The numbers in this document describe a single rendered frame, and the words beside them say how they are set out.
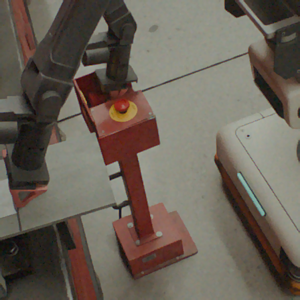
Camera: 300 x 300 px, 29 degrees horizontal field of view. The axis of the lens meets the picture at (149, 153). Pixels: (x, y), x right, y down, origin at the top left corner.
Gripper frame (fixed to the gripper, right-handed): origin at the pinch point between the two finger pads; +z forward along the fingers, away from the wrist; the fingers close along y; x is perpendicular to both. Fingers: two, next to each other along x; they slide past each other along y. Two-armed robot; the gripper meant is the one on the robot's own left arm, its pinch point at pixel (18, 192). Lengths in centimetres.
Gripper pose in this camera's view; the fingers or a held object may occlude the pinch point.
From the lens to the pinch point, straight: 112.9
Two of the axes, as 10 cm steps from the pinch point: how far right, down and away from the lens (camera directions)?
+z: -3.2, 6.9, 6.5
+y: 2.9, 7.2, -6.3
